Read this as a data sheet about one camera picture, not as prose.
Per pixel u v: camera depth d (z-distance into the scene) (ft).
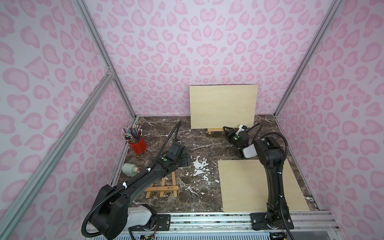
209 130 3.44
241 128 3.29
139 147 3.09
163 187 2.73
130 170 2.67
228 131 3.22
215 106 3.34
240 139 2.89
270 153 2.02
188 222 2.46
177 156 2.18
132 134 3.10
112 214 1.32
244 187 2.75
